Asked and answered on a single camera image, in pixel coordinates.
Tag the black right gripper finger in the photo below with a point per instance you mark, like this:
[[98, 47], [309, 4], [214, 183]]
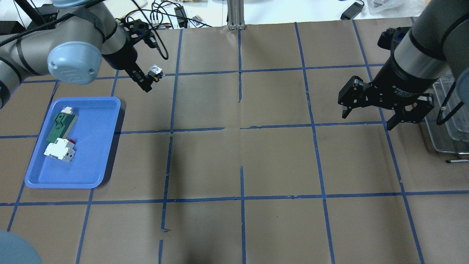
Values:
[[346, 109], [398, 117]]

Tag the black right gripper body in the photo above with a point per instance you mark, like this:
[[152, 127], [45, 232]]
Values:
[[400, 83]]

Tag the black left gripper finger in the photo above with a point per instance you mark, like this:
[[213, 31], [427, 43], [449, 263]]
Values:
[[143, 80], [152, 77]]

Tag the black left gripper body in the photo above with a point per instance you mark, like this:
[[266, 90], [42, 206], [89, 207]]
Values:
[[119, 57]]

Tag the red emergency stop button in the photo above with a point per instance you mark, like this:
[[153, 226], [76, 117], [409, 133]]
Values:
[[158, 70]]

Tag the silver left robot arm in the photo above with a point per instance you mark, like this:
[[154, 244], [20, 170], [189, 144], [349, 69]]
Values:
[[72, 48]]

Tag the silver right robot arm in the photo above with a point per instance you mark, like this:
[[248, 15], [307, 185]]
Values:
[[419, 56]]

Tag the blue plastic tray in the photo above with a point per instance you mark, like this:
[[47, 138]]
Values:
[[92, 133]]

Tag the green terminal block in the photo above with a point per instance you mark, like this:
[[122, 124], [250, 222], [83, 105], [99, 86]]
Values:
[[63, 122]]

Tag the black power adapter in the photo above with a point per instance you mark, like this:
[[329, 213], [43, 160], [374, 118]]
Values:
[[353, 10]]

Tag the white circuit breaker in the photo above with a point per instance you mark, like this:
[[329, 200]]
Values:
[[61, 149]]

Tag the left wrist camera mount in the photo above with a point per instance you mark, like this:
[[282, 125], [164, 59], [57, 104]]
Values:
[[136, 30]]

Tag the black camera stand base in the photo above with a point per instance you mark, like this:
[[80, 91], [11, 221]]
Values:
[[14, 18]]

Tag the aluminium extrusion post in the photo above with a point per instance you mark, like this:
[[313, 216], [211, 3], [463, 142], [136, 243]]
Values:
[[236, 19]]

